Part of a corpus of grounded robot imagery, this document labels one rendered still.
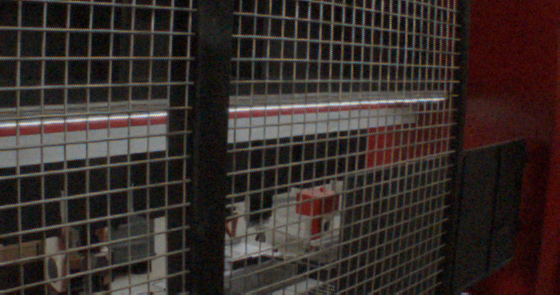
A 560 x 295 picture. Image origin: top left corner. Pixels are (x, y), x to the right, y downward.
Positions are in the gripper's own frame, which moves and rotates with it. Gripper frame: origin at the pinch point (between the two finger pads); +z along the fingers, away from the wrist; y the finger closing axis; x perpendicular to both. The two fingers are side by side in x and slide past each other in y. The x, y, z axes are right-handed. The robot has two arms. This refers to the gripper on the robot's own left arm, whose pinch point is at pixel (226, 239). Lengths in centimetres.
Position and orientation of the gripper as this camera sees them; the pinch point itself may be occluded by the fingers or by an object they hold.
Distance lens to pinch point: 210.6
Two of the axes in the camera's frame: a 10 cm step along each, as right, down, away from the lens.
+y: 6.5, -0.6, 7.6
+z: 3.1, 9.3, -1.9
